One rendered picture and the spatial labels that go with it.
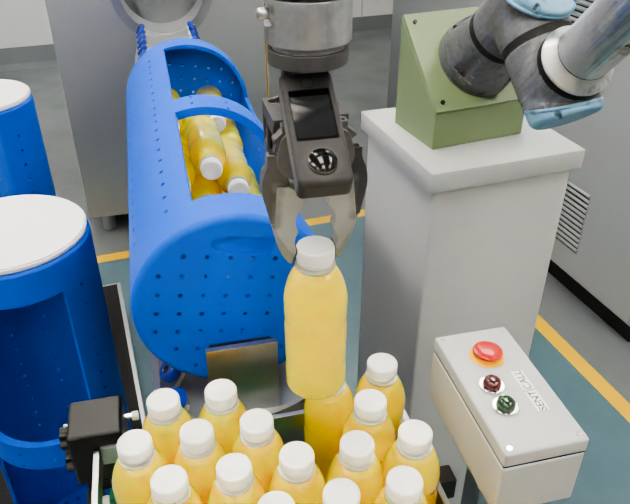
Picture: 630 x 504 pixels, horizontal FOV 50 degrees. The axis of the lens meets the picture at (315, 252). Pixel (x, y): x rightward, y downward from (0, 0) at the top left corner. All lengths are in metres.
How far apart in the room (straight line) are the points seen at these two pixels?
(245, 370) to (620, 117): 1.91
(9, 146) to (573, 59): 1.45
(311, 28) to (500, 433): 0.47
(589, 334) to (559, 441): 2.03
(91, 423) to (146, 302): 0.17
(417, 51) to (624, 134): 1.41
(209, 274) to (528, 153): 0.66
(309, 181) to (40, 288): 0.79
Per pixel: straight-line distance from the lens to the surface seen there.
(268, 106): 0.65
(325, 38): 0.57
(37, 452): 1.51
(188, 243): 0.90
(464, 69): 1.29
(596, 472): 2.32
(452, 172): 1.21
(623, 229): 2.66
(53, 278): 1.26
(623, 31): 1.00
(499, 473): 0.80
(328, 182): 0.54
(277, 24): 0.58
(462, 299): 1.40
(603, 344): 2.79
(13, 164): 2.02
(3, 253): 1.28
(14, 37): 6.03
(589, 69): 1.07
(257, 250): 0.92
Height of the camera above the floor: 1.67
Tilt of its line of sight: 33 degrees down
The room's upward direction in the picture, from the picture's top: straight up
